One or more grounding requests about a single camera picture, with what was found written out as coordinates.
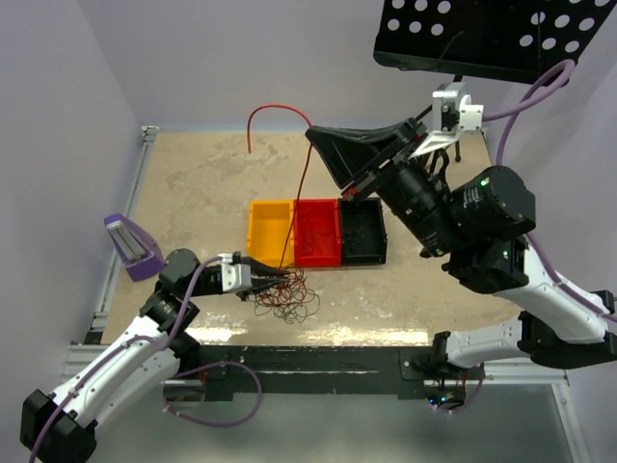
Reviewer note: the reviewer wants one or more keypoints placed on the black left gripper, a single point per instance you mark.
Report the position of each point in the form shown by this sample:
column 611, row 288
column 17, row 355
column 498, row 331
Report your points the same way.
column 258, row 268

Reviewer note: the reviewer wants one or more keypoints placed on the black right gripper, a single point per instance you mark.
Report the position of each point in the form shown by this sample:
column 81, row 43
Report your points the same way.
column 350, row 150

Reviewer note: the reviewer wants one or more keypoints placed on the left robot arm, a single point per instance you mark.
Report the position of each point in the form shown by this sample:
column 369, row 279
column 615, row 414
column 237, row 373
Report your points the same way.
column 64, row 425

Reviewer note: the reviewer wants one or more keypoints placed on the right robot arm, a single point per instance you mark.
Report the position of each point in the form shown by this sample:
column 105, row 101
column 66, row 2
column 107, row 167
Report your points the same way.
column 481, row 231

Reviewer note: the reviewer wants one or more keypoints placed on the yellow plastic bin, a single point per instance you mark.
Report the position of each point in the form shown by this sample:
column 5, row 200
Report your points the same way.
column 269, row 239

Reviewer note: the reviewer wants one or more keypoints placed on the red plastic bin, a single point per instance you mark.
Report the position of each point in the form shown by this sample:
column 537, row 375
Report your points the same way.
column 317, row 235

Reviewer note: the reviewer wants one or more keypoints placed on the black plastic bin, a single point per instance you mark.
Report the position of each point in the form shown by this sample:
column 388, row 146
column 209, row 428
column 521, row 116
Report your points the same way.
column 364, row 239

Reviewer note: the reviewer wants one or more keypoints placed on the black music stand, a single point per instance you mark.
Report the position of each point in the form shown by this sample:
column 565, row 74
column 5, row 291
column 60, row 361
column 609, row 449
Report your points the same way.
column 526, row 42

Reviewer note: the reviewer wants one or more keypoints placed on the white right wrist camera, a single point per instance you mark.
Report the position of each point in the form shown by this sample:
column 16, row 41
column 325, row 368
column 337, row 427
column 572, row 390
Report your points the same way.
column 453, row 114

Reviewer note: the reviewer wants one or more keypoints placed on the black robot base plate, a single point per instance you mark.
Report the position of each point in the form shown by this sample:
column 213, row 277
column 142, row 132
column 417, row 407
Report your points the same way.
column 224, row 370

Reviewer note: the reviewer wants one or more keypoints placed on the aluminium table frame rail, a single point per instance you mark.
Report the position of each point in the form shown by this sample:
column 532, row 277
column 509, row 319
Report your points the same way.
column 79, row 353

